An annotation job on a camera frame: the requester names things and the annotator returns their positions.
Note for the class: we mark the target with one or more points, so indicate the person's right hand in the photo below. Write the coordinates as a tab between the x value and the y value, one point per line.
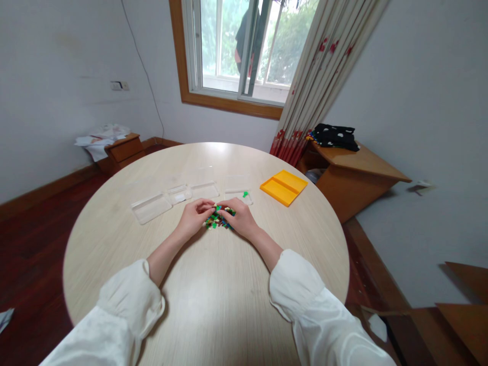
240	220

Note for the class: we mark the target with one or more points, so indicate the person's left hand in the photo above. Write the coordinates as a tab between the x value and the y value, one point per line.
192	218

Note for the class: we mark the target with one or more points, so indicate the person's left fingers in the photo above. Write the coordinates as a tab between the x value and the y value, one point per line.
204	204

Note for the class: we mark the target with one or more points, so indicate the person's right fingers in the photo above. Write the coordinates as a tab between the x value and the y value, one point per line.
227	209

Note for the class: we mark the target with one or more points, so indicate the small brick assembly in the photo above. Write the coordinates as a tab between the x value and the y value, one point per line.
219	208

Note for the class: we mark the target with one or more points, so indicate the pile of small colourful bricks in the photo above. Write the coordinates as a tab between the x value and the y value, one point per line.
217	222

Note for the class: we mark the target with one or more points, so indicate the clear plastic box with lid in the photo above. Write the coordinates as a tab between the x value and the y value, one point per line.
204	183

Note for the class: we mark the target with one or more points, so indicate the clear box with green brick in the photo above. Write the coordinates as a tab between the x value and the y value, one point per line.
238	189

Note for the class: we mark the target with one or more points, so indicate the small clear plastic box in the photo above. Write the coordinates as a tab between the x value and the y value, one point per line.
179	194

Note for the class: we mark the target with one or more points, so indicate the round wooden table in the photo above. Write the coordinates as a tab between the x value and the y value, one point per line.
206	244

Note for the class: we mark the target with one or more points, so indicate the large clear plastic box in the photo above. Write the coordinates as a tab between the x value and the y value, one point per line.
151	207

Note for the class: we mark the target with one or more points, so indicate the yellow plastic tray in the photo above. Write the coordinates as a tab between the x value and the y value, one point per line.
284	187

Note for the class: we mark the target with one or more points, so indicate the small wooden cabinet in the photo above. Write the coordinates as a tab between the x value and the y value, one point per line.
124	150

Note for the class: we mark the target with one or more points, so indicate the pile of white papers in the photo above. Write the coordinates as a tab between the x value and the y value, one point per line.
101	139

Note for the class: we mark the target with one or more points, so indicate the wooden desk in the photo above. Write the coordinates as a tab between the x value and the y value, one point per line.
350	175

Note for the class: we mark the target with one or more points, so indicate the black spotted cloth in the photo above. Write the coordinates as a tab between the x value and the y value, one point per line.
335	136

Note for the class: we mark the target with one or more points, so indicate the cream curtain with red flowers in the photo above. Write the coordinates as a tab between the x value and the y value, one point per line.
316	84

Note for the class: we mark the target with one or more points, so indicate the brown cardboard pieces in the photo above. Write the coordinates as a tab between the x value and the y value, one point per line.
453	320

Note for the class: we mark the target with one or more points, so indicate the wall socket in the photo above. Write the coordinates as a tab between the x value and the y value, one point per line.
119	85

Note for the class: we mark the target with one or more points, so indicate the window with wooden frame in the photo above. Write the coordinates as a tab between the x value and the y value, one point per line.
244	49

